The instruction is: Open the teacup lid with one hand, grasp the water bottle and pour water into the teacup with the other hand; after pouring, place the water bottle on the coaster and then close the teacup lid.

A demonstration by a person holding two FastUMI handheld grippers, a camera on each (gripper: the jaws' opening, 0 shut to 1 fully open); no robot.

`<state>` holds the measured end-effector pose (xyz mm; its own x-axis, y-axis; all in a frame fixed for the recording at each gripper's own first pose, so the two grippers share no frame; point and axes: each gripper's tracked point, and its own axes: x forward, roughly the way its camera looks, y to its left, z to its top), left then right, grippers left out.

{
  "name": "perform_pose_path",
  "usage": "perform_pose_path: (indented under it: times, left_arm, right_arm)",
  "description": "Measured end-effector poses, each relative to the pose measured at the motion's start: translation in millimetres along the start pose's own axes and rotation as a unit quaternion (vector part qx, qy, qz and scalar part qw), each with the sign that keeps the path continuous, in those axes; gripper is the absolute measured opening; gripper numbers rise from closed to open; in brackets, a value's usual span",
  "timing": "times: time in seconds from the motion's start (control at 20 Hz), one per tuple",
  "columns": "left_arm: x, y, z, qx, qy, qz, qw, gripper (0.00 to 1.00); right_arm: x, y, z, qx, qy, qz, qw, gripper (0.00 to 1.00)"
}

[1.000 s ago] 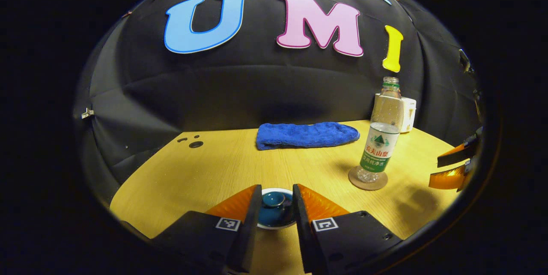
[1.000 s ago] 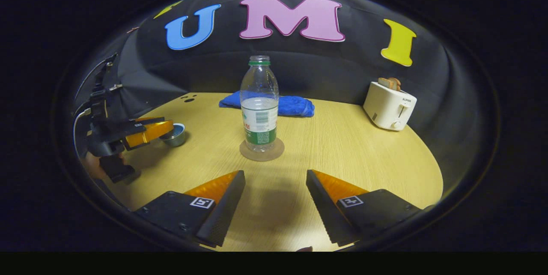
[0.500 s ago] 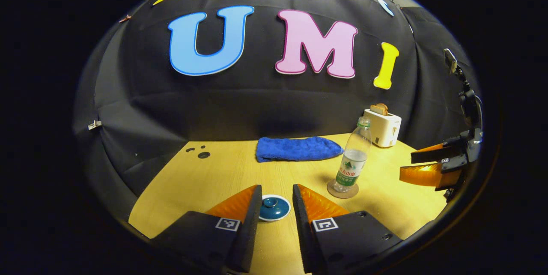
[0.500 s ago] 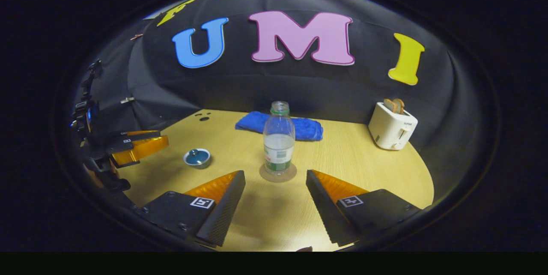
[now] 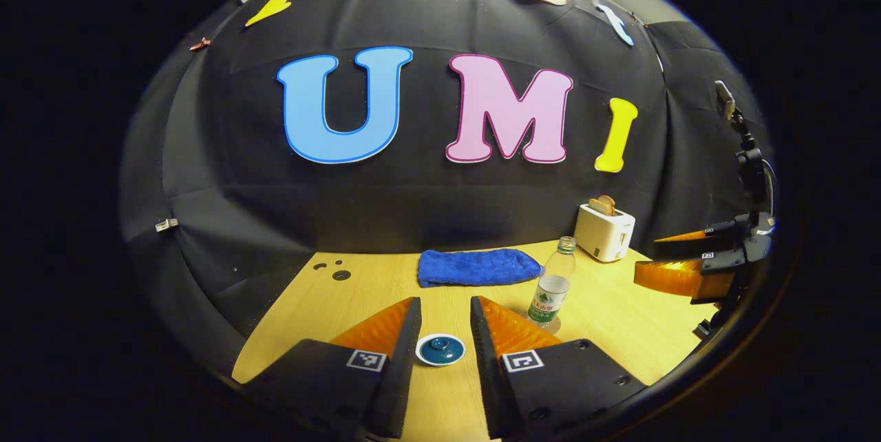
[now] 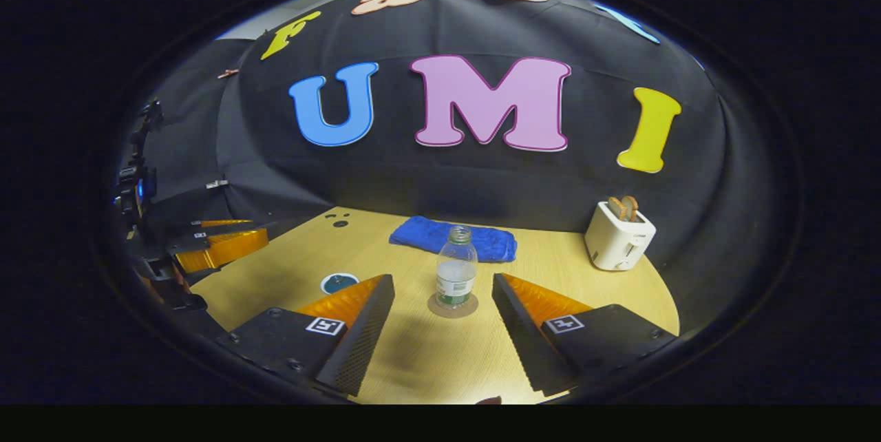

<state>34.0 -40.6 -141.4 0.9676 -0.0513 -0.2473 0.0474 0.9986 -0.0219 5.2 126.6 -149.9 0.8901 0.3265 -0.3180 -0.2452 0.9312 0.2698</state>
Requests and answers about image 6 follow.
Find blue towel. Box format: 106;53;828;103
389;215;518;263

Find black backdrop cloth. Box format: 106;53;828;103
131;0;799;333

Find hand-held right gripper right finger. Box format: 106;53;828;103
491;273;679;398

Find white teacup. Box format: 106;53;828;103
320;272;360;295

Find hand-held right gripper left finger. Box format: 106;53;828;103
219;274;396;398

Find clear plastic water bottle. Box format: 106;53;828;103
436;225;478;310

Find white toaster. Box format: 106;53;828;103
584;202;657;271

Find round brown coaster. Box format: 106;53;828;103
427;291;480;319

